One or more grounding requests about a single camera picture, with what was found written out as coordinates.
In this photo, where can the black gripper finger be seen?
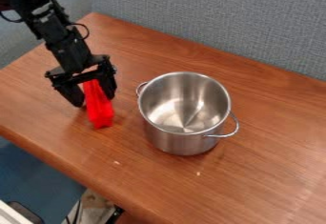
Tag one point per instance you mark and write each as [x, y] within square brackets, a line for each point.
[106, 79]
[73, 93]

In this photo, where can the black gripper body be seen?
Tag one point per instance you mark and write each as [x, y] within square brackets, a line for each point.
[78, 62]

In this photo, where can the red rectangular block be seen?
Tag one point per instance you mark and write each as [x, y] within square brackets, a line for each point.
[99, 106]

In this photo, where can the stainless steel pot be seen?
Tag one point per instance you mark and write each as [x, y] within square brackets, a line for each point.
[186, 110]

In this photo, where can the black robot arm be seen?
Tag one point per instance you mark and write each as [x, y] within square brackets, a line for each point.
[43, 16]

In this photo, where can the white object at corner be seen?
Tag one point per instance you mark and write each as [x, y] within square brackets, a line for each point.
[10, 216]

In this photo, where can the black table leg frame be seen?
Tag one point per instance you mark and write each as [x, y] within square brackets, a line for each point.
[81, 215]

